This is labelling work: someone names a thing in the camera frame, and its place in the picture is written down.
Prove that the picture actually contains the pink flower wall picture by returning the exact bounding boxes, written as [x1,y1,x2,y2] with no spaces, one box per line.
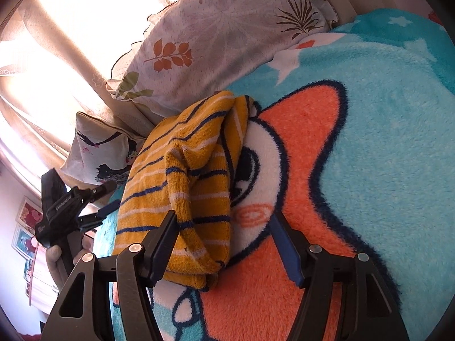
[18,196,44,228]

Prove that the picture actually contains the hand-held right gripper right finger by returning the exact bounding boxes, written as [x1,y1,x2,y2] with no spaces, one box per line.
[271,213,409,341]

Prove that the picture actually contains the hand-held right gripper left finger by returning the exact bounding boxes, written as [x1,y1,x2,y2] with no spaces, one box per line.
[42,210,178,341]

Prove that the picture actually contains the floral leaf print pillow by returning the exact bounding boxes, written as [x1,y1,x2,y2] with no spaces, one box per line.
[106,0,338,118]

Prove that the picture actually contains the teal and orange fleece blanket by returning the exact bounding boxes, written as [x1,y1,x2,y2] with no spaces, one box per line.
[96,7,455,341]

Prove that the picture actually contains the person's left hand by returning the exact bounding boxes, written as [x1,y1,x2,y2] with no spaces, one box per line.
[48,236,94,285]

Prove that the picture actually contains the blue wall picture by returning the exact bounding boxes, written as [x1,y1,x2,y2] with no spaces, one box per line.
[12,224,37,256]

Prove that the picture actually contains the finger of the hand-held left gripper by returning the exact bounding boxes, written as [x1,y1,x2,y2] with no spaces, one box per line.
[89,180,118,199]
[76,199,121,231]

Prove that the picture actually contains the yellow striped sweater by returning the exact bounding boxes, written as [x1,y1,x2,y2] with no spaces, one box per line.
[113,90,255,290]

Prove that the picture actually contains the beige curtain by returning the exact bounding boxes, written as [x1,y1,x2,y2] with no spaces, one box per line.
[0,0,185,185]

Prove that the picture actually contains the small figure print cushion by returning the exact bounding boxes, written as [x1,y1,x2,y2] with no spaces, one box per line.
[62,112,147,186]

